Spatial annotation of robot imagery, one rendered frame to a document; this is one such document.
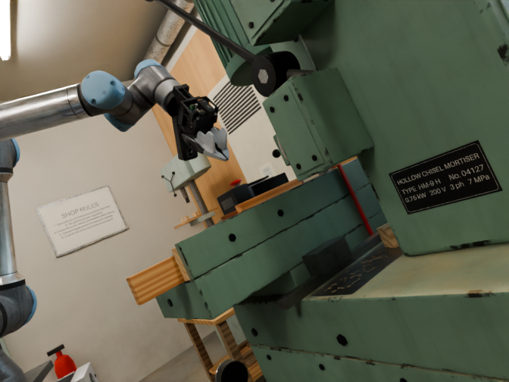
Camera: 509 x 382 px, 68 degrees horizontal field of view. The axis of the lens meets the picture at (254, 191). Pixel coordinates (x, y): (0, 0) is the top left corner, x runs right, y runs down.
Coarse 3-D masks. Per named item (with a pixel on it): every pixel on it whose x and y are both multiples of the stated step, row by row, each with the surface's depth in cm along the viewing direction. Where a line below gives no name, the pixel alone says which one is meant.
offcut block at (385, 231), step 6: (378, 228) 63; (384, 228) 61; (390, 228) 60; (384, 234) 61; (390, 234) 60; (384, 240) 62; (390, 240) 60; (396, 240) 60; (390, 246) 61; (396, 246) 60
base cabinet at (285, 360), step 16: (256, 352) 73; (272, 352) 68; (288, 352) 64; (304, 352) 60; (272, 368) 70; (288, 368) 66; (304, 368) 61; (320, 368) 57; (336, 368) 55; (352, 368) 52; (368, 368) 49; (384, 368) 47; (400, 368) 45; (416, 368) 43
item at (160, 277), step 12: (156, 264) 52; (168, 264) 53; (132, 276) 50; (144, 276) 51; (156, 276) 52; (168, 276) 52; (180, 276) 53; (132, 288) 50; (144, 288) 50; (156, 288) 51; (168, 288) 52; (144, 300) 50
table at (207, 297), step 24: (360, 192) 72; (312, 216) 64; (336, 216) 67; (360, 216) 70; (288, 240) 60; (312, 240) 63; (240, 264) 55; (264, 264) 57; (288, 264) 59; (192, 288) 52; (216, 288) 52; (240, 288) 54; (168, 312) 64; (192, 312) 55; (216, 312) 51
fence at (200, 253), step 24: (336, 168) 70; (360, 168) 74; (288, 192) 63; (312, 192) 66; (336, 192) 69; (240, 216) 57; (264, 216) 59; (288, 216) 62; (192, 240) 52; (216, 240) 54; (240, 240) 56; (264, 240) 58; (192, 264) 51; (216, 264) 53
